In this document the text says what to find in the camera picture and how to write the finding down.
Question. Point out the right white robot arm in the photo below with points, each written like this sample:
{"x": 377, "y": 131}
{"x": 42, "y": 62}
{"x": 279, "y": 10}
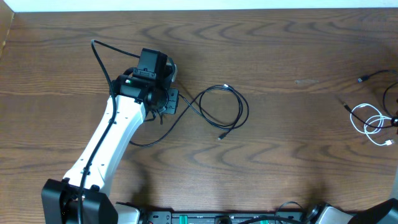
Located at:
{"x": 383, "y": 213}

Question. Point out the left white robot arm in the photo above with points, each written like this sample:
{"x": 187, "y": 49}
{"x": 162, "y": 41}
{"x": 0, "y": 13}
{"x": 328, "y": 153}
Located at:
{"x": 82, "y": 196}

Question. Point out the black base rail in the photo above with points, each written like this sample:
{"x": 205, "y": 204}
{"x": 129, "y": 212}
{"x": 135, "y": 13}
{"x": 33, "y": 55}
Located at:
{"x": 230, "y": 217}

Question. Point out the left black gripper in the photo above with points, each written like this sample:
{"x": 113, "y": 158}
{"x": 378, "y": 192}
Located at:
{"x": 171, "y": 106}

